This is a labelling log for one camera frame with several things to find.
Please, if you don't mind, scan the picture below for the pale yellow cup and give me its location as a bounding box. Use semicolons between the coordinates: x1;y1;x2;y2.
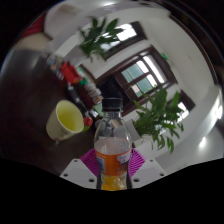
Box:
45;99;85;142

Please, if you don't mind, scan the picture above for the dark-framed window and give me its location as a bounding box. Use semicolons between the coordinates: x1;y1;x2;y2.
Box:
169;89;196;124
99;21;148;60

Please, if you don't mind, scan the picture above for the black chair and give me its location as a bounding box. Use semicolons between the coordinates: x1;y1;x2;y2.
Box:
98;79;124;101

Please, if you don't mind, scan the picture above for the dark wooden double door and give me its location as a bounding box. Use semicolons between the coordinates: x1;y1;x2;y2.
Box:
96;46;178;114

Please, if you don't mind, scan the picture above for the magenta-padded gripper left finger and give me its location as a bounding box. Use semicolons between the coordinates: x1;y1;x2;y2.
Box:
59;148;101;189

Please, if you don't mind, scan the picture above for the small red ball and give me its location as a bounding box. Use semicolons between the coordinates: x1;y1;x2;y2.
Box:
83;116;94;128

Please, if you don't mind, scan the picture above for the orange drink bottle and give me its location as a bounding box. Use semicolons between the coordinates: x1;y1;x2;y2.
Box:
93;97;133;192

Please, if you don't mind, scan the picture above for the red box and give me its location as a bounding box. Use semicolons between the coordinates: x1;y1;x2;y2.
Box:
60;62;83;85

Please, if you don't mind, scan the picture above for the green packet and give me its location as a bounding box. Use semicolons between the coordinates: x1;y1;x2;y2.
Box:
92;103;104;118

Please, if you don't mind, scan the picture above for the potted plant in white pot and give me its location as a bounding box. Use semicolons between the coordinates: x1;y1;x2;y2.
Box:
128;88;185;154
78;17;125;63

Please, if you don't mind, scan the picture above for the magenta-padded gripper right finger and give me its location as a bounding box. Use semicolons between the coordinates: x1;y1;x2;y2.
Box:
127;148;167;189

